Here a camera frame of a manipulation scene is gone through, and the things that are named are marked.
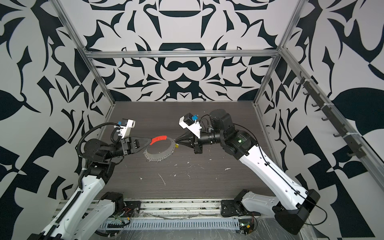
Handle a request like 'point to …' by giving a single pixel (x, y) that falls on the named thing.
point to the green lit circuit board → (246, 226)
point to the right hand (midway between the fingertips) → (177, 141)
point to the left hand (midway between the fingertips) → (151, 140)
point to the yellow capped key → (176, 145)
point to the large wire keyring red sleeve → (158, 157)
